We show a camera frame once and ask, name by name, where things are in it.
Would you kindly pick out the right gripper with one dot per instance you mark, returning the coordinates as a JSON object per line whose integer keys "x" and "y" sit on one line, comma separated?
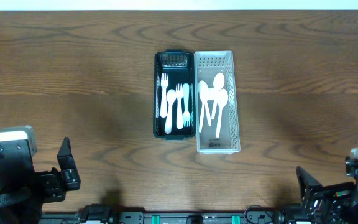
{"x": 344, "y": 196}

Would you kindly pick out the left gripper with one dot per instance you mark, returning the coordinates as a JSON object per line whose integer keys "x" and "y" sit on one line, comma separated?
{"x": 50, "y": 190}

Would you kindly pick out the mint green plastic fork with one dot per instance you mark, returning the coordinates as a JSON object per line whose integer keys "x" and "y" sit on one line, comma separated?
{"x": 186, "y": 113}

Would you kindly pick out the white thick-handled spoon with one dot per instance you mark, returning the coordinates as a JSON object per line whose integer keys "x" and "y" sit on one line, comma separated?
{"x": 171, "y": 97}

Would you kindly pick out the white plastic fork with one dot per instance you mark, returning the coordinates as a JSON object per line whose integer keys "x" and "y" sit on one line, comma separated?
{"x": 164, "y": 85}
{"x": 179, "y": 96}

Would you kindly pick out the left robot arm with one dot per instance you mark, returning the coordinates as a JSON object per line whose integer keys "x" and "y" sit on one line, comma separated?
{"x": 24, "y": 191}

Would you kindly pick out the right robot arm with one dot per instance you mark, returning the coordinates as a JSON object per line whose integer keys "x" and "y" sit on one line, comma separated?
{"x": 336, "y": 203}

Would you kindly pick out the clear plastic basket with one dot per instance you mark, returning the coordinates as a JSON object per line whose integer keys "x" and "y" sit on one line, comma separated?
{"x": 207, "y": 65}

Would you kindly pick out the black plastic basket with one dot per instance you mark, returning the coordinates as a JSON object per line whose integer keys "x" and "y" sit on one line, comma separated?
{"x": 179, "y": 65}

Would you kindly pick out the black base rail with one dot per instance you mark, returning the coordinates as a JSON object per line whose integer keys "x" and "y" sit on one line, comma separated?
{"x": 99, "y": 214}

